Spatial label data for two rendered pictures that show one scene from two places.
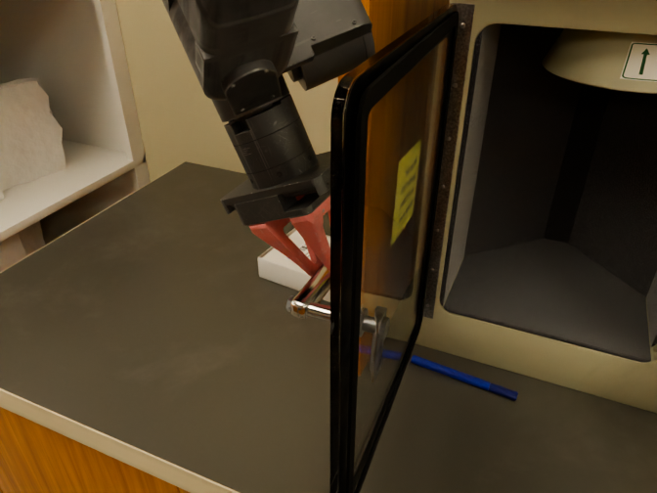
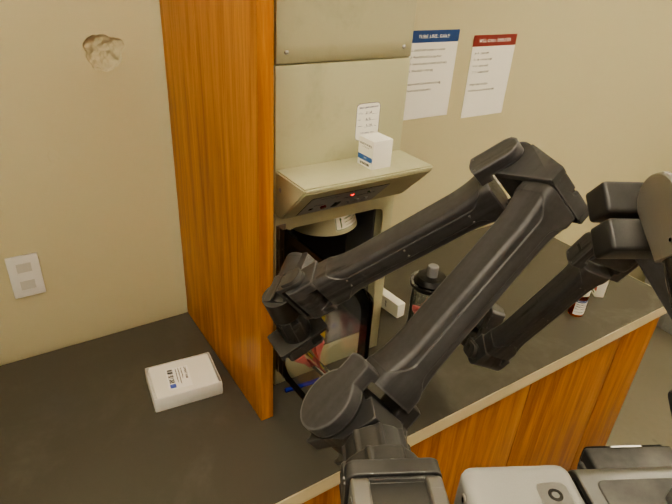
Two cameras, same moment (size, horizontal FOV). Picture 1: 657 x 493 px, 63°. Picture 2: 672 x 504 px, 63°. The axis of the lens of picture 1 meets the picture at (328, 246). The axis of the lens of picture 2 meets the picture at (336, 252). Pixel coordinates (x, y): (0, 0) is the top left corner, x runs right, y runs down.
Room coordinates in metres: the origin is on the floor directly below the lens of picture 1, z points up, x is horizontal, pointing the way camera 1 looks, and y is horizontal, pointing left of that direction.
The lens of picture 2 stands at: (-0.07, 0.69, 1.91)
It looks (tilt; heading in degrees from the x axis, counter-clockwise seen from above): 29 degrees down; 301
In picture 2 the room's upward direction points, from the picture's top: 4 degrees clockwise
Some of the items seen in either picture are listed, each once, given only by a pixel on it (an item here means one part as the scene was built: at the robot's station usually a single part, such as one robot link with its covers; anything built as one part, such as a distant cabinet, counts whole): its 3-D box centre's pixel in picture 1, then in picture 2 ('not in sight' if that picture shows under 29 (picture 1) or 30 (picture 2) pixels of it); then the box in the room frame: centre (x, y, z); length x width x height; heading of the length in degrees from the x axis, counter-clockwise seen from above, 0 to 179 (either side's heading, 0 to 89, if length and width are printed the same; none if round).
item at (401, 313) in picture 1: (395, 258); (318, 341); (0.41, -0.06, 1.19); 0.30 x 0.01 x 0.40; 158
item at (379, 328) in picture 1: (372, 343); not in sight; (0.31, -0.03, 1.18); 0.02 x 0.02 x 0.06; 68
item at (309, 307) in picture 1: (336, 290); (325, 364); (0.36, -0.01, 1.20); 0.10 x 0.05 x 0.03; 158
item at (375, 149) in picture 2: not in sight; (374, 151); (0.44, -0.28, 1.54); 0.05 x 0.05 x 0.06; 67
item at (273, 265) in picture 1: (317, 263); (183, 380); (0.75, 0.02, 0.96); 0.16 x 0.12 x 0.04; 60
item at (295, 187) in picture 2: not in sight; (355, 190); (0.46, -0.24, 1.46); 0.32 x 0.12 x 0.10; 66
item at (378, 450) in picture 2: not in sight; (381, 479); (0.07, 0.35, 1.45); 0.09 x 0.08 x 0.12; 38
